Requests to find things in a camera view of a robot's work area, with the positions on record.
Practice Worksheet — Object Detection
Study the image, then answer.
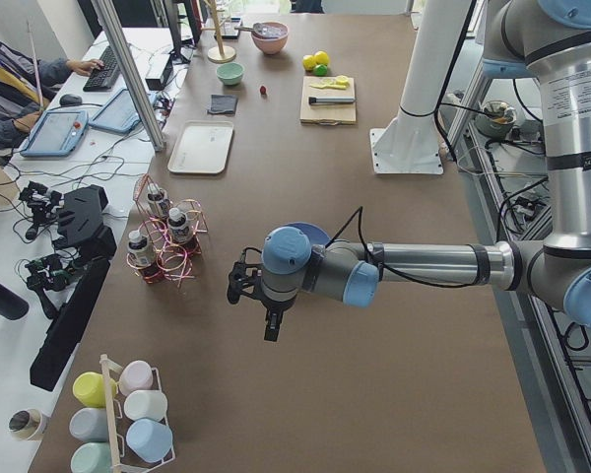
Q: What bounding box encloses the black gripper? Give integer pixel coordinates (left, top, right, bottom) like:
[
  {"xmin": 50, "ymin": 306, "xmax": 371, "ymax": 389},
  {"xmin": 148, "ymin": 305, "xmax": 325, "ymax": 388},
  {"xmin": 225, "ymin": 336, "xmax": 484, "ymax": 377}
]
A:
[{"xmin": 260, "ymin": 289, "xmax": 296, "ymax": 342}]

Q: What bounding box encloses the blue round plate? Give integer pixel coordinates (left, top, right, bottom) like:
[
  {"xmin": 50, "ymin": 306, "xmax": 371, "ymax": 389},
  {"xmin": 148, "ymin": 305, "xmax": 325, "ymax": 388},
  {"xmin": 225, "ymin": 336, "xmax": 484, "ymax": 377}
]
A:
[{"xmin": 286, "ymin": 222, "xmax": 331, "ymax": 245}]

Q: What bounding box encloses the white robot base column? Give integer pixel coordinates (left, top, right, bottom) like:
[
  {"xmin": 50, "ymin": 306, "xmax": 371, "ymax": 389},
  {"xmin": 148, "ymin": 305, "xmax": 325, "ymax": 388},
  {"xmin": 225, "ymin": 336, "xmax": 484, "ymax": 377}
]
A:
[{"xmin": 370, "ymin": 0, "xmax": 476, "ymax": 174}]

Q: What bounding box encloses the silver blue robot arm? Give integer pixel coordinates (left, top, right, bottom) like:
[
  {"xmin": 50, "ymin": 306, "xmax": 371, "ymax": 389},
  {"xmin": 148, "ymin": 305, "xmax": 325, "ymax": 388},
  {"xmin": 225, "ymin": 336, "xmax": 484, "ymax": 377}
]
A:
[{"xmin": 254, "ymin": 1, "xmax": 591, "ymax": 341}]

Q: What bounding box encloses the person hand on keyboard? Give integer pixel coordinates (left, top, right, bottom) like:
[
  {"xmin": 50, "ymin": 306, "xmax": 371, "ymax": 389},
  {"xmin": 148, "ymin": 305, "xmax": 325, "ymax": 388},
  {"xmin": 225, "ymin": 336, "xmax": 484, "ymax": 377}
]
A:
[{"xmin": 66, "ymin": 59, "xmax": 104, "ymax": 77}]

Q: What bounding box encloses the tea bottle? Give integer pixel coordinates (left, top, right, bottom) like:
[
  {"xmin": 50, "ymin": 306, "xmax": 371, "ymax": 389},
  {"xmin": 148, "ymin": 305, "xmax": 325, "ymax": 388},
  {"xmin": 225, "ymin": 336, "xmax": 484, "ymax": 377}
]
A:
[
  {"xmin": 147, "ymin": 182, "xmax": 170, "ymax": 219},
  {"xmin": 128, "ymin": 230, "xmax": 157, "ymax": 268},
  {"xmin": 167, "ymin": 207, "xmax": 193, "ymax": 245}
]

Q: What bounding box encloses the pink cup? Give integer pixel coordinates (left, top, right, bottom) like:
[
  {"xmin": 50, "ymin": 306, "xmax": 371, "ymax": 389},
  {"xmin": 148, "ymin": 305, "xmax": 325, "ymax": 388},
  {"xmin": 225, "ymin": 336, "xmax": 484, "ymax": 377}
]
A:
[{"xmin": 118, "ymin": 360, "xmax": 154, "ymax": 396}]

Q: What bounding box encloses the white cup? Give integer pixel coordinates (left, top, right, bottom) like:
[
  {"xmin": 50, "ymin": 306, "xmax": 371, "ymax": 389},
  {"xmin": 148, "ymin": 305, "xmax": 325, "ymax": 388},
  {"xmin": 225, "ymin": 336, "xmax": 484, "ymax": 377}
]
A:
[{"xmin": 124, "ymin": 390, "xmax": 168, "ymax": 422}]

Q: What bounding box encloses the light blue cup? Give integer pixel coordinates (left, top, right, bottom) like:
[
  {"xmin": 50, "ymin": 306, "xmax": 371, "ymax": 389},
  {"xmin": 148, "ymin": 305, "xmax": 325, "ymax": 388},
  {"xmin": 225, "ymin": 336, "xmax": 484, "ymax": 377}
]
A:
[{"xmin": 126, "ymin": 418, "xmax": 173, "ymax": 463}]

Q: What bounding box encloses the cream rabbit tray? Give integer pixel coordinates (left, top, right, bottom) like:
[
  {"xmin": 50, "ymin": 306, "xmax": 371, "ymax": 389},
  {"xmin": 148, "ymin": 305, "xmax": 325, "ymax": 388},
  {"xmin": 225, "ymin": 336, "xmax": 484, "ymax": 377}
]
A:
[{"xmin": 167, "ymin": 120, "xmax": 234, "ymax": 175}]

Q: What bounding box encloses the yellow cup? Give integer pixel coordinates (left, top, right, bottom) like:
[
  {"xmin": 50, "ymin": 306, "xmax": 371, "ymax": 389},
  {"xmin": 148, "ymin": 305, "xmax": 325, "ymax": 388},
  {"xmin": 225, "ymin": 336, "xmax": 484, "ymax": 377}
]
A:
[{"xmin": 72, "ymin": 372, "xmax": 105, "ymax": 408}]

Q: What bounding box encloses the black long case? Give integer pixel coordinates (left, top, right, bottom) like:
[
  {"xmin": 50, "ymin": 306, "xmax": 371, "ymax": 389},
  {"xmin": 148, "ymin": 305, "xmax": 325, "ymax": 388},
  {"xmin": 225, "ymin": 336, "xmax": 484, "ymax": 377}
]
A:
[{"xmin": 30, "ymin": 257, "xmax": 110, "ymax": 391}]

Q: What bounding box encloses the grey cup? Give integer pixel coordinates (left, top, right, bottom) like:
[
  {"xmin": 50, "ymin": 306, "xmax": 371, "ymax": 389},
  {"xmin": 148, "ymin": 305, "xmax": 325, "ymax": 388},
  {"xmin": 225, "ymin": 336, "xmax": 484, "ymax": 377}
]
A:
[{"xmin": 69, "ymin": 407, "xmax": 108, "ymax": 442}]

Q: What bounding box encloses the steel muddler black tip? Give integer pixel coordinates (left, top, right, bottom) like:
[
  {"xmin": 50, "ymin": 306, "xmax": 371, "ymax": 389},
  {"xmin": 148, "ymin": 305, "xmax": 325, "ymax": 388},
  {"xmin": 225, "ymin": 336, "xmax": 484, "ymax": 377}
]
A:
[{"xmin": 307, "ymin": 97, "xmax": 356, "ymax": 105}]

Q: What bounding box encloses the grey folded cloth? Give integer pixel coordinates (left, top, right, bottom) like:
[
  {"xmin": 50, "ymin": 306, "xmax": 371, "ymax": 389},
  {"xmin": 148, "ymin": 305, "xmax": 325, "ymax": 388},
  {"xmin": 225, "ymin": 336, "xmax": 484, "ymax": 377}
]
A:
[{"xmin": 207, "ymin": 95, "xmax": 238, "ymax": 115}]

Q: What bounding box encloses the bamboo cutting board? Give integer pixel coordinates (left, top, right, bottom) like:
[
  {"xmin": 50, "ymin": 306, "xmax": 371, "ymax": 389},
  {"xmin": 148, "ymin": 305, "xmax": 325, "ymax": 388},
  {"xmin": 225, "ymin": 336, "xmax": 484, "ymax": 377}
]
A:
[{"xmin": 299, "ymin": 75, "xmax": 357, "ymax": 125}]

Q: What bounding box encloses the mint green cup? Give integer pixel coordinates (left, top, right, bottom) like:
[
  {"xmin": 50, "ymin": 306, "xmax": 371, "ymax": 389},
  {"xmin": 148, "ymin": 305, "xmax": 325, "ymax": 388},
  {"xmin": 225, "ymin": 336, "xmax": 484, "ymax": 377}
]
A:
[{"xmin": 70, "ymin": 442, "xmax": 112, "ymax": 473}]

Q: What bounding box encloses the yellow plastic knife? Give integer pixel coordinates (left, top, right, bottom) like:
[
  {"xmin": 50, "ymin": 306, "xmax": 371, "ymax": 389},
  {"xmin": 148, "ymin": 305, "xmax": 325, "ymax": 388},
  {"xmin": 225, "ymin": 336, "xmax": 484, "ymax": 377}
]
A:
[{"xmin": 309, "ymin": 82, "xmax": 350, "ymax": 90}]

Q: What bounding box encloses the lemon slice near edge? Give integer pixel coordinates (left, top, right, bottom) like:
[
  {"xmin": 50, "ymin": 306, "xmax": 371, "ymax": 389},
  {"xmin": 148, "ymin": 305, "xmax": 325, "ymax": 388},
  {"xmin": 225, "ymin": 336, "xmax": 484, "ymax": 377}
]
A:
[{"xmin": 335, "ymin": 75, "xmax": 350, "ymax": 86}]

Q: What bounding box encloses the green bowl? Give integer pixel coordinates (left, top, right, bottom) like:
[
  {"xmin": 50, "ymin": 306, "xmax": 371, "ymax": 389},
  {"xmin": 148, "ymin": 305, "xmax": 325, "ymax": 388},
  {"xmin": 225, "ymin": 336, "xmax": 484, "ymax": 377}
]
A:
[{"xmin": 216, "ymin": 62, "xmax": 245, "ymax": 86}]

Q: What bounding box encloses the green lime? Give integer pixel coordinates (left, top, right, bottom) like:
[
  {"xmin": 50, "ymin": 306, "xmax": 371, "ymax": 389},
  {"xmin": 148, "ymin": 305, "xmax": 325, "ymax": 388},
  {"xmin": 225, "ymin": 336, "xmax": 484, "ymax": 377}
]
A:
[{"xmin": 312, "ymin": 64, "xmax": 328, "ymax": 77}]

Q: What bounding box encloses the blue teach pendant far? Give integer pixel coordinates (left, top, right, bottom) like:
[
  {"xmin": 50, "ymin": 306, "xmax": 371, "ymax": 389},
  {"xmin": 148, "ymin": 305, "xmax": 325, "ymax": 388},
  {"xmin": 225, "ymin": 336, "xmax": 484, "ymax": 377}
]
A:
[{"xmin": 89, "ymin": 88, "xmax": 141, "ymax": 135}]

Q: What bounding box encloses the blue teach pendant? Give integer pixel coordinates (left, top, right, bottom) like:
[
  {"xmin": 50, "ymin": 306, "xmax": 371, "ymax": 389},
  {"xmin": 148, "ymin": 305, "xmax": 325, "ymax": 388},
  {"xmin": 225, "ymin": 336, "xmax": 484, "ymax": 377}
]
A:
[
  {"xmin": 20, "ymin": 109, "xmax": 89, "ymax": 158},
  {"xmin": 89, "ymin": 88, "xmax": 141, "ymax": 135}
]

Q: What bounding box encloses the yellow lemon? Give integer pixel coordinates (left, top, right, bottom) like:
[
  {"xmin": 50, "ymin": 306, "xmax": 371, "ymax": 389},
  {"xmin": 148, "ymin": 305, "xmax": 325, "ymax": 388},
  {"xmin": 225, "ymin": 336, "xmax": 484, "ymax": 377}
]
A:
[
  {"xmin": 313, "ymin": 50, "xmax": 330, "ymax": 66},
  {"xmin": 301, "ymin": 55, "xmax": 317, "ymax": 71}
]

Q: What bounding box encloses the wooden cup tree stand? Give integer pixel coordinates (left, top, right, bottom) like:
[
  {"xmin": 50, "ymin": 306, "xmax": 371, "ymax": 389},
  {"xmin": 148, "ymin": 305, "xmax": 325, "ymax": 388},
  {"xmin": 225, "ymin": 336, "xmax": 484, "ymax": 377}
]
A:
[{"xmin": 202, "ymin": 0, "xmax": 236, "ymax": 64}]

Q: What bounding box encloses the black water bottle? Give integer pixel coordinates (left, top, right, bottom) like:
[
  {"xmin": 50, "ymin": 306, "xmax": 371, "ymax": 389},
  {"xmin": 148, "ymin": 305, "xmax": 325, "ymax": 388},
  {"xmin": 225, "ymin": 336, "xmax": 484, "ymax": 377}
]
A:
[{"xmin": 0, "ymin": 284, "xmax": 29, "ymax": 320}]

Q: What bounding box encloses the pink bowl with ice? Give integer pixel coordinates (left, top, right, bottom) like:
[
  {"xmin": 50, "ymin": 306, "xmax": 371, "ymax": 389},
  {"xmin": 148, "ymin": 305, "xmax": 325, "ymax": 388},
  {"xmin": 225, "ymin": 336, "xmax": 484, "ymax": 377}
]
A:
[{"xmin": 251, "ymin": 22, "xmax": 289, "ymax": 55}]

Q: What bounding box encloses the blue teach pendant near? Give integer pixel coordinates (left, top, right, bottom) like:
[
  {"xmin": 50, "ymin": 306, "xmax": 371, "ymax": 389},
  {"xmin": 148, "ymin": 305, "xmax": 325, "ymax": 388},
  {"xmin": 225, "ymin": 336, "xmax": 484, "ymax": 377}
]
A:
[{"xmin": 20, "ymin": 109, "xmax": 89, "ymax": 158}]

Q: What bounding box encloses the metal ice scoop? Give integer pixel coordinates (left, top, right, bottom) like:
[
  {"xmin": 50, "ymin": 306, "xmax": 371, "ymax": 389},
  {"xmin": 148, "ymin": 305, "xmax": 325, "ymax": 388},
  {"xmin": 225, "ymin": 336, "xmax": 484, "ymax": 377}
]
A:
[{"xmin": 234, "ymin": 23, "xmax": 281, "ymax": 37}]

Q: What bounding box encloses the black keyboard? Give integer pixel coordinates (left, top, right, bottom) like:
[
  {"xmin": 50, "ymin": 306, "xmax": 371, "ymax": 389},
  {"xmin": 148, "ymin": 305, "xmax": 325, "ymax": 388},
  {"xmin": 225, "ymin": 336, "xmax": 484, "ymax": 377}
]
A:
[{"xmin": 83, "ymin": 46, "xmax": 120, "ymax": 92}]

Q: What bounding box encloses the computer mouse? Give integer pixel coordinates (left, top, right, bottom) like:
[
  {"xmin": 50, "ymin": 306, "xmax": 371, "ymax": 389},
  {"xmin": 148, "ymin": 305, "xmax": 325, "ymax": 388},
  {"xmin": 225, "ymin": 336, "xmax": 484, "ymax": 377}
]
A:
[{"xmin": 59, "ymin": 94, "xmax": 83, "ymax": 107}]

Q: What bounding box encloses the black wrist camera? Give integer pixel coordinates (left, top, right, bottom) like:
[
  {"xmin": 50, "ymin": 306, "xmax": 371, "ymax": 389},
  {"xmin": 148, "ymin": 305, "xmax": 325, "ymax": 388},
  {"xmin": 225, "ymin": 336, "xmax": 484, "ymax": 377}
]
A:
[{"xmin": 227, "ymin": 246, "xmax": 262, "ymax": 304}]

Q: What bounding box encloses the copper wire bottle rack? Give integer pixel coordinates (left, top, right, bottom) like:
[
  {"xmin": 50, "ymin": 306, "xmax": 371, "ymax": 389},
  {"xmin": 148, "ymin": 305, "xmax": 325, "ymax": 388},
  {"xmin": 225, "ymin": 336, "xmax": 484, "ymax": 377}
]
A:
[{"xmin": 126, "ymin": 173, "xmax": 208, "ymax": 284}]

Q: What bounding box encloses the aluminium frame post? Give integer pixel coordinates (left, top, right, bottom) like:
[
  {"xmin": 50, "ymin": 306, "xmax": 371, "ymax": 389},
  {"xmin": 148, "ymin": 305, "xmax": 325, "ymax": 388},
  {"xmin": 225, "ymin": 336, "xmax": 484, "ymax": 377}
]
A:
[{"xmin": 93, "ymin": 0, "xmax": 165, "ymax": 152}]

